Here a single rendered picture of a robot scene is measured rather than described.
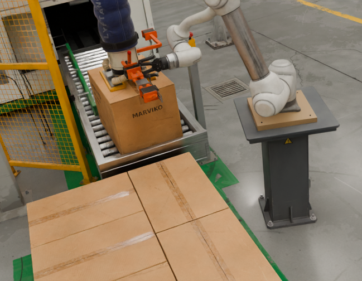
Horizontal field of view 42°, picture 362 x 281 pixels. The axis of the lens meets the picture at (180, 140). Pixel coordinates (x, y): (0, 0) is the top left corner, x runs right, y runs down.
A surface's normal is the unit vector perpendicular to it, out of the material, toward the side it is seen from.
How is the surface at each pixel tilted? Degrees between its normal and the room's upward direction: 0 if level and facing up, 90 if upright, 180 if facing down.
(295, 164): 90
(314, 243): 0
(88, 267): 0
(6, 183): 90
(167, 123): 90
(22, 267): 0
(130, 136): 90
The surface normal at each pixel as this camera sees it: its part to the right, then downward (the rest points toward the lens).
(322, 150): -0.14, -0.84
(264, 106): -0.38, 0.64
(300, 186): 0.05, 0.52
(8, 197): 0.33, 0.45
